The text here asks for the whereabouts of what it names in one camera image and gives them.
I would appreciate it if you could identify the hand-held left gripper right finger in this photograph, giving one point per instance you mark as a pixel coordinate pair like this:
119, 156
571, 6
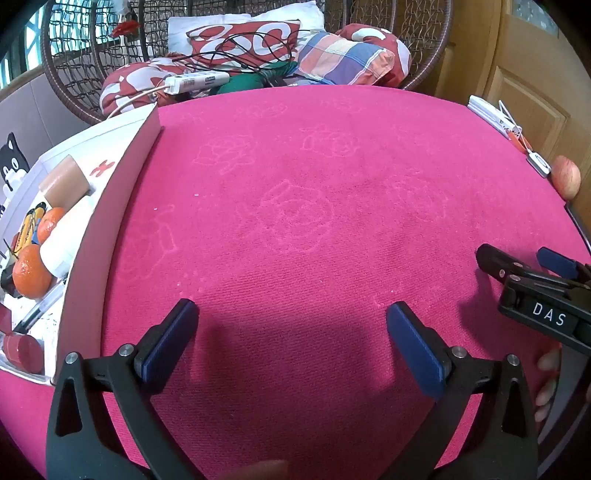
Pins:
411, 350

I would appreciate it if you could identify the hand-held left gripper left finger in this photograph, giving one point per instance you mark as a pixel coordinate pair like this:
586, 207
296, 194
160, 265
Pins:
173, 344

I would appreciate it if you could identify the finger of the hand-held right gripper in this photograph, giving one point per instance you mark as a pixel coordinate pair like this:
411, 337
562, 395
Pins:
556, 261
496, 261

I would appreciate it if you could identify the black gel pen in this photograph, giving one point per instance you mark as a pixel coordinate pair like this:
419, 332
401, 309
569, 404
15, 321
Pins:
34, 316

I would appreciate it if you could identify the white cardboard box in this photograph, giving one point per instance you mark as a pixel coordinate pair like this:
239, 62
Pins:
124, 184

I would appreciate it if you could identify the brown tape roll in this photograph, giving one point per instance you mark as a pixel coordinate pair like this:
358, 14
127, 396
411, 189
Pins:
64, 182

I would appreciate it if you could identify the person's right hand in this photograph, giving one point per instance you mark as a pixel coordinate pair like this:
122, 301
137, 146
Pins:
548, 378

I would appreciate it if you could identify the person's left hand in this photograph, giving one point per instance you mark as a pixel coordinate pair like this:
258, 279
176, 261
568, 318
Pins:
263, 470

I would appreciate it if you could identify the red apple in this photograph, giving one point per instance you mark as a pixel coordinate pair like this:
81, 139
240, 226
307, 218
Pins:
565, 177

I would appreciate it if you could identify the small white device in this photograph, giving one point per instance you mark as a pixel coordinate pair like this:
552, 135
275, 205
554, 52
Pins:
539, 164

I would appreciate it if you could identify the white orange clip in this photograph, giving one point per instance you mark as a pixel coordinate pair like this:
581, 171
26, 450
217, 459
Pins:
515, 129

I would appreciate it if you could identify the white pill bottle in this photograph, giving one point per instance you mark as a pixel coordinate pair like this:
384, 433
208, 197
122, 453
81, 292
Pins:
64, 244

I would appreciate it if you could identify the red green round tin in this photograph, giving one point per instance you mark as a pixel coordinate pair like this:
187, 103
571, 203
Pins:
21, 353

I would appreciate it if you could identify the orange tangerine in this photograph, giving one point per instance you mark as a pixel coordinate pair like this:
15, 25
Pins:
30, 277
50, 224

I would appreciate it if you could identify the large yellow black lighter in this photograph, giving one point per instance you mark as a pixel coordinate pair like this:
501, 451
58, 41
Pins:
30, 226

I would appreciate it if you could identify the red white rolled cushion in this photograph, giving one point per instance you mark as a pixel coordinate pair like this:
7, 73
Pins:
397, 50

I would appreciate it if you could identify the black cat phone holder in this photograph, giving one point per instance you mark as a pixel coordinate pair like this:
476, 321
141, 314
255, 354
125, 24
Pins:
11, 157

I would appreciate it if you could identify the plaid cushion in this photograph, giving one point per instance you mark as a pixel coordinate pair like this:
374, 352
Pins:
346, 57

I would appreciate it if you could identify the white power strip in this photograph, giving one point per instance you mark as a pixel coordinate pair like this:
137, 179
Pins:
196, 82

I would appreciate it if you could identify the red white seat cushion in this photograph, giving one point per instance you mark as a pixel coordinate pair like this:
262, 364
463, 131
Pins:
134, 78

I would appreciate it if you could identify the green cloth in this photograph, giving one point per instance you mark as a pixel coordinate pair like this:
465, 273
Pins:
244, 82

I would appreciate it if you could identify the wicker hanging chair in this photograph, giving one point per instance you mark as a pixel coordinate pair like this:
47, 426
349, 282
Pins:
74, 69

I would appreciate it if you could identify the wooden window ledge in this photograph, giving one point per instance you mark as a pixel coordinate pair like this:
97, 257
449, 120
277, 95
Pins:
23, 81

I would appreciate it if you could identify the red white patterned pillow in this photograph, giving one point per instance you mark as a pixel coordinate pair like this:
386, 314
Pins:
244, 39

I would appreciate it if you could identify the red fabric flower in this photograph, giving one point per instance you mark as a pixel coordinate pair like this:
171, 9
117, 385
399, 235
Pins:
124, 27

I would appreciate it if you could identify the green window grille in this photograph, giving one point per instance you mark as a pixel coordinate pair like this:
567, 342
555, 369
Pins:
25, 41

